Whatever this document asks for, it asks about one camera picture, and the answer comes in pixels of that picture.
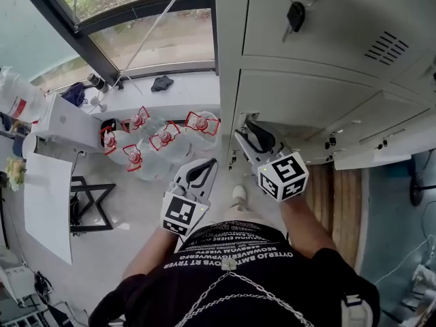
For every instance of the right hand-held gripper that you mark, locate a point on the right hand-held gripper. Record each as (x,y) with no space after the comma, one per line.
(282,177)

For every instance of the grey metal locker cabinet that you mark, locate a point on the grey metal locker cabinet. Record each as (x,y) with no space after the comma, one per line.
(228,46)

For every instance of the person's leg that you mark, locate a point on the person's leg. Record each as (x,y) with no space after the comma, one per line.
(238,211)

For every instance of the clear plastic bag red label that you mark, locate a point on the clear plastic bag red label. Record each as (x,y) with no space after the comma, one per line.
(18,97)

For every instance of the pale flower bunch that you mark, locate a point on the pale flower bunch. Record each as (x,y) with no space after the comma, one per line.
(15,172)

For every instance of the wooden planks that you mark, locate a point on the wooden planks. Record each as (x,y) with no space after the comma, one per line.
(344,210)

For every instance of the white rod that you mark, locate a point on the white rod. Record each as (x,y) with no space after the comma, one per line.
(150,32)

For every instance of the white board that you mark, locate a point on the white board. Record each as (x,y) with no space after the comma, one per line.
(47,206)

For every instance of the white box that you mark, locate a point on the white box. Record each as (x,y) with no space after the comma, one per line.
(68,121)

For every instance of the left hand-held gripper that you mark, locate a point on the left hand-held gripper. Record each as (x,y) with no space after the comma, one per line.
(178,213)

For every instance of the black hanging key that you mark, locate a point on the black hanging key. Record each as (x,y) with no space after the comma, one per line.
(295,15)

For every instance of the dark blue bag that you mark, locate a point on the dark blue bag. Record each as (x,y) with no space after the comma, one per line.
(75,94)

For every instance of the black window frame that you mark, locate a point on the black window frame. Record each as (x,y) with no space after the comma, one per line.
(68,29)

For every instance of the black cloth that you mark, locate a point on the black cloth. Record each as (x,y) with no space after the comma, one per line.
(162,83)

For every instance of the black scooter wheel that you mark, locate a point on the black scooter wheel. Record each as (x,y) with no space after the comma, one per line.
(418,182)

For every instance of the person's black printed shirt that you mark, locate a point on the person's black printed shirt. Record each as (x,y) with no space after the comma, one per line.
(272,291)

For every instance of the person's left forearm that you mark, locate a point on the person's left forearm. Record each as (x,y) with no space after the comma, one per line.
(153,250)

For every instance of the person's white shoe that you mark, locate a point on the person's white shoe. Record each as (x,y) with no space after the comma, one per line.
(239,192)

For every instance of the dark metal flask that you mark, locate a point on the dark metal flask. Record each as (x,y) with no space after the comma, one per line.
(97,82)

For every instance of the plain grey locker door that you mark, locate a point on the plain grey locker door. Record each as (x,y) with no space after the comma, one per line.
(306,94)

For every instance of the person's right forearm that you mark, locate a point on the person's right forearm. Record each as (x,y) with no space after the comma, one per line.
(303,223)

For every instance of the small black locker key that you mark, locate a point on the small black locker key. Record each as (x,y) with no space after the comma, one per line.
(383,143)
(331,141)

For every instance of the grey vented locker door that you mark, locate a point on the grey vented locker door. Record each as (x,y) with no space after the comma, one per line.
(340,19)

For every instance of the black metal frame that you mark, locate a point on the black metal frame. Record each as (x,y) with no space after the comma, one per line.
(93,199)

